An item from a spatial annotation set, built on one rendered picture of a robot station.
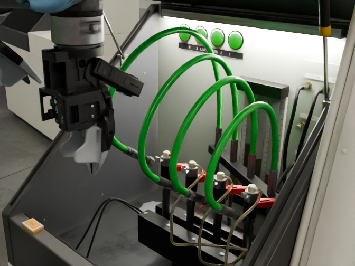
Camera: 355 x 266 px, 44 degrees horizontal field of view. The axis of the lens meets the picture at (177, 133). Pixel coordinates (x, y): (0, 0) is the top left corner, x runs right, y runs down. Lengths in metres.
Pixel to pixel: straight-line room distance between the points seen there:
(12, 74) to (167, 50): 0.61
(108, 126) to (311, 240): 0.44
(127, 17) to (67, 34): 3.44
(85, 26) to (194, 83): 0.72
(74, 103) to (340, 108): 0.46
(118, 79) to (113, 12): 3.30
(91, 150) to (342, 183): 0.44
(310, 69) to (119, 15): 3.06
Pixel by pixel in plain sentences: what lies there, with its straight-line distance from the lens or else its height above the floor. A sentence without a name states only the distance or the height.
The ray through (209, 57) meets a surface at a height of 1.38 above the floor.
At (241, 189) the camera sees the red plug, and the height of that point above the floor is 1.11.
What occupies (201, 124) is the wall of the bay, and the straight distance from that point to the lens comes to 1.33.
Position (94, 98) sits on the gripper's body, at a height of 1.38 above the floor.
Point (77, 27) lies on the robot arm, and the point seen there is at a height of 1.48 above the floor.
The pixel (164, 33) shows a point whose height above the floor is 1.43.
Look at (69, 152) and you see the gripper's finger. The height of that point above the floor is 1.28.
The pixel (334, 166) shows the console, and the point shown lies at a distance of 0.83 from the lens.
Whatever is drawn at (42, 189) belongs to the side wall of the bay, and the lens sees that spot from 1.25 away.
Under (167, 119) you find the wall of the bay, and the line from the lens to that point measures 1.42.
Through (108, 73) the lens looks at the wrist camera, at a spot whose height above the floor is 1.41.
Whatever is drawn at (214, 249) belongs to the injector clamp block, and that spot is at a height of 0.98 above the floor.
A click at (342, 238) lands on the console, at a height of 1.12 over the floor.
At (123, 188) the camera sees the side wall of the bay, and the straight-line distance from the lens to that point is 1.44.
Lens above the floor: 1.56
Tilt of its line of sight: 21 degrees down
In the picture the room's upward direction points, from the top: 1 degrees clockwise
